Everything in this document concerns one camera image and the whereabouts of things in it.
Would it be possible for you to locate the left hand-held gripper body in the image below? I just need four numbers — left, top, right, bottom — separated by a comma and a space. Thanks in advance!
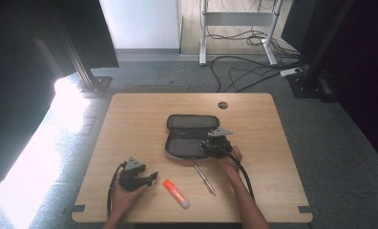
118, 156, 151, 193

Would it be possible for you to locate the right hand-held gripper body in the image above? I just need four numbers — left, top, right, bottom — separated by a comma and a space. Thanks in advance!
205, 127, 234, 159

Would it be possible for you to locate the grey fabric pencil case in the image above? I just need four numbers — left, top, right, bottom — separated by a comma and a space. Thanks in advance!
164, 114, 221, 161

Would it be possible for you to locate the silver metal pen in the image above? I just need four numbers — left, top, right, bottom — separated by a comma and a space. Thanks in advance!
193, 163, 218, 197

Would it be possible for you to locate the orange highlighter pen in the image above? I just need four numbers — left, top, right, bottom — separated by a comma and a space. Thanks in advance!
162, 178, 191, 210

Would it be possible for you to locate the person's left hand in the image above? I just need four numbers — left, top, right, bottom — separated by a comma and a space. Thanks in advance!
108, 181, 149, 222

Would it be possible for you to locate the person's right hand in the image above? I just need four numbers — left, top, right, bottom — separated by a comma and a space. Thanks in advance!
220, 145, 244, 175

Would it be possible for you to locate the white power strip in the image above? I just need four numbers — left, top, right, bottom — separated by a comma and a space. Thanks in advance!
279, 67, 303, 77

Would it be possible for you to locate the black metal stand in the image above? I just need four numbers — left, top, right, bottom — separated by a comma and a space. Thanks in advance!
52, 0, 114, 98
286, 0, 355, 99

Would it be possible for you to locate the dark curtain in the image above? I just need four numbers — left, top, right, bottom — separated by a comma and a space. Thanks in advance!
0, 0, 120, 209
281, 0, 378, 171

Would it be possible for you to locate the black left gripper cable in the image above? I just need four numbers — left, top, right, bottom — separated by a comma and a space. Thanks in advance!
106, 161, 128, 219

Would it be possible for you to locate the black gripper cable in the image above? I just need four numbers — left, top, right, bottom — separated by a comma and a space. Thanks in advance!
106, 161, 128, 219
227, 152, 256, 202

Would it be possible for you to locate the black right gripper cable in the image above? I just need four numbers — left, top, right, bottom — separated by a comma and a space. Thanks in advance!
227, 152, 256, 202

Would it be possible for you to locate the black floor cable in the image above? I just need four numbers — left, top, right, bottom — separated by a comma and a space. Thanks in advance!
209, 55, 305, 94

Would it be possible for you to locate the tangle of black cables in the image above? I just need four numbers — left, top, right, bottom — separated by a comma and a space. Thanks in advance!
205, 0, 303, 59

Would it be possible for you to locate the white desk frame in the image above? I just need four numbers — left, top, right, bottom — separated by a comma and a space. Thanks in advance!
199, 0, 285, 67

